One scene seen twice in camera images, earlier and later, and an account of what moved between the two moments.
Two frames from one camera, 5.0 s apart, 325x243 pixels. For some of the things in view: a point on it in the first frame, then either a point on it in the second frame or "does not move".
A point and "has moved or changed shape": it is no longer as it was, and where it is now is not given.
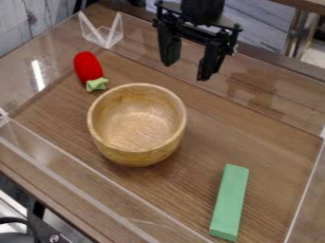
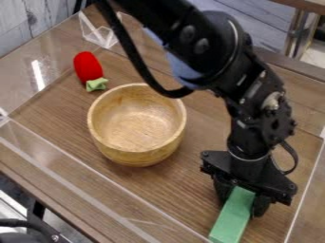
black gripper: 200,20 -> 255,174
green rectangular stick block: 231,202 has moved or changed shape
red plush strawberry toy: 89,70 does not move
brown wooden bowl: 137,121 does not move
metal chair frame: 303,32 does not move
